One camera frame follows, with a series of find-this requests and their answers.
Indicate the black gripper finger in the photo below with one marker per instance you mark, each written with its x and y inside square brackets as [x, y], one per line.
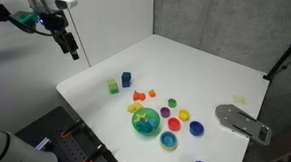
[72, 45]
[66, 43]

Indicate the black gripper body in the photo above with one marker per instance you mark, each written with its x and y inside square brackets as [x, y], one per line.
[57, 23]

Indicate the dark blue cup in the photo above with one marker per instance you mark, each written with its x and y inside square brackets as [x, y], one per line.
[196, 128]

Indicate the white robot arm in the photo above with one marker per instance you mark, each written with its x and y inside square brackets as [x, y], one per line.
[38, 7]

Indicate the small orange cup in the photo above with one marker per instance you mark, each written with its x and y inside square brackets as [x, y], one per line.
[152, 93]

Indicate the purple small cup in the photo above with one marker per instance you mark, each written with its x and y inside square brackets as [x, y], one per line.
[165, 112]

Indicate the green small cup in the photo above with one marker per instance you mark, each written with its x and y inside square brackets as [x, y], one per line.
[172, 103]

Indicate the red cup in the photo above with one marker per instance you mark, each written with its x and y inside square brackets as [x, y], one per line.
[174, 124]

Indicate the yellow cup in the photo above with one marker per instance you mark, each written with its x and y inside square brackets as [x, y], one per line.
[183, 115]

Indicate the light blue cup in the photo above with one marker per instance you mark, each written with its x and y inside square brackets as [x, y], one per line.
[168, 140]

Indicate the lime green cube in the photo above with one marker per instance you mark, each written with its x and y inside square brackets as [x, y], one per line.
[112, 84]

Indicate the dark green cube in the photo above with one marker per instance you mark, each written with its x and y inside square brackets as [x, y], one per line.
[114, 91]

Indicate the upper dark blue cube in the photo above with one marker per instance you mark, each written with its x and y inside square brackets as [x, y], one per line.
[126, 77]

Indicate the lower blue cube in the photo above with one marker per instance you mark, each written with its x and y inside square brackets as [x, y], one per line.
[126, 84]

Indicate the orange toy animal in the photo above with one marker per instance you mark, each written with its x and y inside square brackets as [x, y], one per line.
[138, 96]

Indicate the upper black orange clamp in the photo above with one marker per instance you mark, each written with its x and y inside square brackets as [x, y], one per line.
[73, 128]

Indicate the black orange clamp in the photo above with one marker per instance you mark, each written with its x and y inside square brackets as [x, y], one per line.
[73, 128]
[96, 153]

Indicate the yellow toy duck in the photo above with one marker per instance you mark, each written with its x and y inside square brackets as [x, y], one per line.
[133, 108]

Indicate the yellow toy in bowl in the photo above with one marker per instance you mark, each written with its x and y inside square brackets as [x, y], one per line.
[139, 117]

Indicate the green translucent bowl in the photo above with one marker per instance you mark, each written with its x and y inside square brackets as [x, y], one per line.
[150, 114]

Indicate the black perforated breadboard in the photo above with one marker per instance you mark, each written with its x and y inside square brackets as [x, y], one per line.
[74, 148]

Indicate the lower black orange clamp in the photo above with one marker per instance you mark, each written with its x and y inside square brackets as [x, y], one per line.
[96, 153]

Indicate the blue toy in bowl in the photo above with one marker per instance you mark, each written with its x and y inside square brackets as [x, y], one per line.
[146, 127]

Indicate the grey metal mounting plate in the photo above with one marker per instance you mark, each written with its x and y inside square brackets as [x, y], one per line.
[236, 120]

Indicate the black tripod pole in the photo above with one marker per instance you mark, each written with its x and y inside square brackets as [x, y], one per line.
[279, 65]

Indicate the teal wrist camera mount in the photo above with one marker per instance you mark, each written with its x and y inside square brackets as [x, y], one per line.
[25, 17]

